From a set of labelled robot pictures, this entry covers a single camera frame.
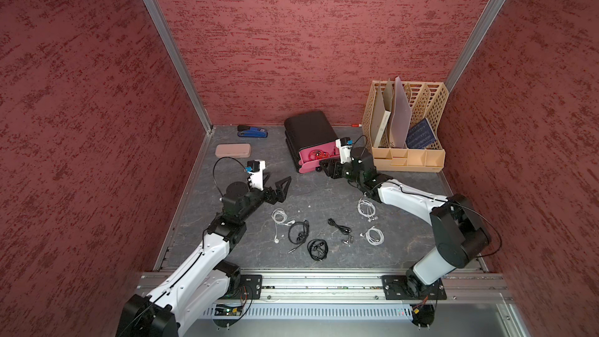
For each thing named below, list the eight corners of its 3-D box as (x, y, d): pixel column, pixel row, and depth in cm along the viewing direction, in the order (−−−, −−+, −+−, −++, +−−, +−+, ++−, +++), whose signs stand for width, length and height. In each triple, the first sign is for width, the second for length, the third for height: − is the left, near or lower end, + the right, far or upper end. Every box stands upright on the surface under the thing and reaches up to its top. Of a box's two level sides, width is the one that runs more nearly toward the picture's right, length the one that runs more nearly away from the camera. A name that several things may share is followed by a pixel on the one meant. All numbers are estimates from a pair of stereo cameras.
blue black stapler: (237, 137, 119) (235, 131, 115) (239, 130, 122) (237, 125, 119) (267, 137, 119) (266, 132, 116) (268, 130, 122) (267, 125, 119)
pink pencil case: (215, 157, 111) (213, 153, 108) (218, 147, 115) (216, 143, 112) (250, 158, 111) (249, 154, 108) (252, 147, 115) (251, 143, 112)
